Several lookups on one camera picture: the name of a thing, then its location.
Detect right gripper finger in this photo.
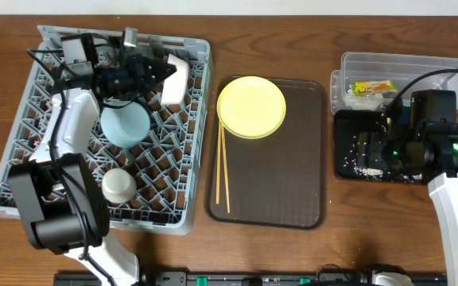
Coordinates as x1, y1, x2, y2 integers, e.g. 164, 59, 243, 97
358, 126, 387, 140
356, 137, 376, 167

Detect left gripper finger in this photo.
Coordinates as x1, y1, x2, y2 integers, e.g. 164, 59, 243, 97
141, 81, 164, 99
143, 57, 177, 79

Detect white bowl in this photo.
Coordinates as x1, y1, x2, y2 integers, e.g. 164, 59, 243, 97
161, 54, 190, 106

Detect white tissue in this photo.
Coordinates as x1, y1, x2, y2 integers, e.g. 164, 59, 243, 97
343, 89, 385, 111

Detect blue bowl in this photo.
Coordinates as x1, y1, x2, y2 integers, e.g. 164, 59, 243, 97
100, 101, 151, 149

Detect yellow green snack wrapper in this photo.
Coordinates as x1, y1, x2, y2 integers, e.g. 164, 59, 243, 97
351, 79, 397, 97

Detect wooden chopstick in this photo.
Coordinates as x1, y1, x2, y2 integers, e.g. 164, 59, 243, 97
219, 123, 231, 214
215, 122, 222, 205

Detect yellow plate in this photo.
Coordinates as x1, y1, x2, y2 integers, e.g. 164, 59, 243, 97
216, 76, 286, 139

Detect white paper cup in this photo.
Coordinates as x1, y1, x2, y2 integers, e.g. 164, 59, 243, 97
102, 168, 137, 203

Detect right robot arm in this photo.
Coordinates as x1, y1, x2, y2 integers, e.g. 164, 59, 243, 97
356, 132, 458, 285

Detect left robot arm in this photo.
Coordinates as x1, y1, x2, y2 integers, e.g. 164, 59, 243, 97
8, 56, 177, 285

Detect grey dishwasher rack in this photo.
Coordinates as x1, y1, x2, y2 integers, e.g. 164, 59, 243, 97
0, 25, 213, 235

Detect black bin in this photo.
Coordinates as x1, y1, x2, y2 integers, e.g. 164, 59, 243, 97
333, 110, 422, 184

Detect clear plastic bin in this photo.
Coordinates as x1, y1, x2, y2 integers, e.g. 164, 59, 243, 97
330, 52, 458, 114

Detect brown serving tray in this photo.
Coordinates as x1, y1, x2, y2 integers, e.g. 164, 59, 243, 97
204, 79, 329, 230

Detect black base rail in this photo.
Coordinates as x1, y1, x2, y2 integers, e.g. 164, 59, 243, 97
52, 264, 448, 286

